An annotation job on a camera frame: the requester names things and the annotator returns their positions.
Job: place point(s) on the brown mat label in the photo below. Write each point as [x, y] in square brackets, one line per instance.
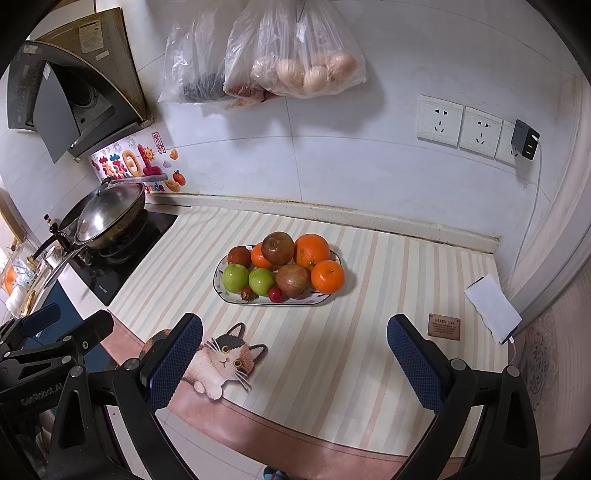
[444, 326]

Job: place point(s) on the dark seasoning bottle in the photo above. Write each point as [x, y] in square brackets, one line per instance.
[47, 222]

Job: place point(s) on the red strawberry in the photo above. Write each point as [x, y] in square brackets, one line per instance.
[248, 294]
[275, 295]

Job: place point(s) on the floral ceramic plate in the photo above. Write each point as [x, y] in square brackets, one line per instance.
[302, 301]

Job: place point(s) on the blue cabinet front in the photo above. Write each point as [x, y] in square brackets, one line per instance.
[69, 295]

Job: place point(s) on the colourful lettering wall sticker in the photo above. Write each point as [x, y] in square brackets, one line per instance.
[154, 188]

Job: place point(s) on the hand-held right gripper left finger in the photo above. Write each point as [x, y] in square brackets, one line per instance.
[178, 360]

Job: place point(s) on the large orange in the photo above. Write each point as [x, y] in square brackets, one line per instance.
[314, 249]

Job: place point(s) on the black range hood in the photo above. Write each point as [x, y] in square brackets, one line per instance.
[55, 106]

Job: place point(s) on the dark red pomegranate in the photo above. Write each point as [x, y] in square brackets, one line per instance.
[238, 256]

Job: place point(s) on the clear plastic bag dark contents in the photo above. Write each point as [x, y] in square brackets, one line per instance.
[194, 69]

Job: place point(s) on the striped mat with cat print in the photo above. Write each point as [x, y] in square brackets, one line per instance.
[346, 369]

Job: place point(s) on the clear plastic bag of eggs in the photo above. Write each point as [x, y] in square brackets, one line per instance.
[300, 55]

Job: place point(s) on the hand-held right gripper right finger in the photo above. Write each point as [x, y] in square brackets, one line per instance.
[413, 364]

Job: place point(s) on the dark grey charger plug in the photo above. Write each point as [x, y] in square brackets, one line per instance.
[524, 138]

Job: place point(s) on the black gas stove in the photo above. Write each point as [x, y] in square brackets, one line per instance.
[138, 240]

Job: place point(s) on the small orange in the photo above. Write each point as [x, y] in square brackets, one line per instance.
[257, 257]
[328, 277]

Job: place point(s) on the steel wok with lid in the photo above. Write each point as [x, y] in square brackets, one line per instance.
[124, 233]

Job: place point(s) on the white wall socket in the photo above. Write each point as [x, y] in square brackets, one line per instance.
[481, 131]
[503, 147]
[439, 120]

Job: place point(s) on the steel wok lid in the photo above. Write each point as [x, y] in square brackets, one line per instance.
[108, 212]

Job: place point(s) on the green apple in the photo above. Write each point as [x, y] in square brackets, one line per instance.
[235, 278]
[262, 281]

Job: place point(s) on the colourful cartoon wall sticker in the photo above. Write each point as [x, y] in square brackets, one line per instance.
[124, 164]

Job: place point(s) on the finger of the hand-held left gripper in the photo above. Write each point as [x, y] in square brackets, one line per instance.
[92, 330]
[40, 318]

